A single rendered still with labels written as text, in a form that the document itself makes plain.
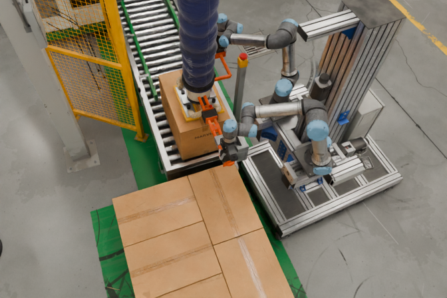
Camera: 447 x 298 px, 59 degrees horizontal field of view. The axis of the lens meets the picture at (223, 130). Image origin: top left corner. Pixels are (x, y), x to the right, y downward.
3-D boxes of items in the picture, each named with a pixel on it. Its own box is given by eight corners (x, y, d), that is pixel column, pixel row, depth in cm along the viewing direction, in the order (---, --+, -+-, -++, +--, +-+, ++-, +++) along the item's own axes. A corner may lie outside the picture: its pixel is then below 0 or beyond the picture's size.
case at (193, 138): (161, 105, 354) (157, 74, 321) (204, 94, 363) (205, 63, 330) (182, 160, 323) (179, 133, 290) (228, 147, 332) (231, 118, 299)
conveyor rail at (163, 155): (110, 6, 447) (106, -8, 432) (114, 5, 449) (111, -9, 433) (167, 180, 328) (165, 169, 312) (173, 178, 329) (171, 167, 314)
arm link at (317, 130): (330, 157, 259) (326, 105, 216) (332, 177, 250) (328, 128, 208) (312, 158, 262) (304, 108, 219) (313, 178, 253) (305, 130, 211)
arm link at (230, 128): (237, 130, 221) (222, 128, 221) (236, 140, 230) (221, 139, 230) (238, 118, 226) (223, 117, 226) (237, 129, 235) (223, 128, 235)
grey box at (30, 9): (37, 29, 269) (20, -9, 245) (45, 28, 271) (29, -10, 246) (40, 49, 259) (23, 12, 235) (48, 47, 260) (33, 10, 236)
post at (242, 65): (230, 126, 411) (237, 56, 329) (236, 124, 413) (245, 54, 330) (233, 131, 408) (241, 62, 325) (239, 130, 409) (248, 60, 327)
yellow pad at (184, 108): (172, 87, 299) (172, 82, 295) (185, 84, 301) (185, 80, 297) (185, 122, 282) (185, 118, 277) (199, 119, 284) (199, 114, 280)
